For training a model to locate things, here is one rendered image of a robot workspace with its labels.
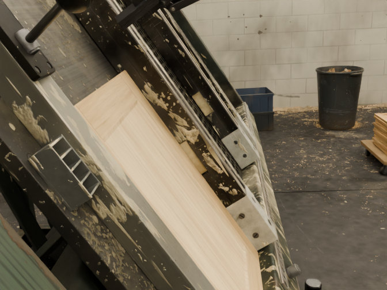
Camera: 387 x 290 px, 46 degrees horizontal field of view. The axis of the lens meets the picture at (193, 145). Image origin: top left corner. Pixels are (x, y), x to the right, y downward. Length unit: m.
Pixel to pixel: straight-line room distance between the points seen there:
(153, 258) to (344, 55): 5.79
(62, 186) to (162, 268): 0.16
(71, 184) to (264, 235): 0.61
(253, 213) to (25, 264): 0.71
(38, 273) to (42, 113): 0.22
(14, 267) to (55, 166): 0.18
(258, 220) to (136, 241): 0.49
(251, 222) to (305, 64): 5.20
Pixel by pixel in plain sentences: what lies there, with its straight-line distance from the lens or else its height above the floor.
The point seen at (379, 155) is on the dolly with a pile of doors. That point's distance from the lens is 4.07.
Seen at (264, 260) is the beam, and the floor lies 0.90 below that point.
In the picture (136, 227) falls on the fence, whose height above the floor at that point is 1.18.
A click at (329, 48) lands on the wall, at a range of 6.17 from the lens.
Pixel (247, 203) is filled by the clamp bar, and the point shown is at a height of 1.01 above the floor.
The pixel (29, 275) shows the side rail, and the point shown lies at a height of 1.26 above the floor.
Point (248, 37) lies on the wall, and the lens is 5.98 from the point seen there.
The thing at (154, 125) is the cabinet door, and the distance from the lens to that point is 0.86.
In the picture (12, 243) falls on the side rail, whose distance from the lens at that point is 0.33.
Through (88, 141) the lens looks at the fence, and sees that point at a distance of 0.53.
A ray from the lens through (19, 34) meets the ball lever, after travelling 0.52.
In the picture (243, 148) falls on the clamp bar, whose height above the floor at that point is 0.96.
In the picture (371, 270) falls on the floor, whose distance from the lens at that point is 2.70.
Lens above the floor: 1.42
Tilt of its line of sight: 18 degrees down
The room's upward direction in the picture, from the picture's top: 3 degrees counter-clockwise
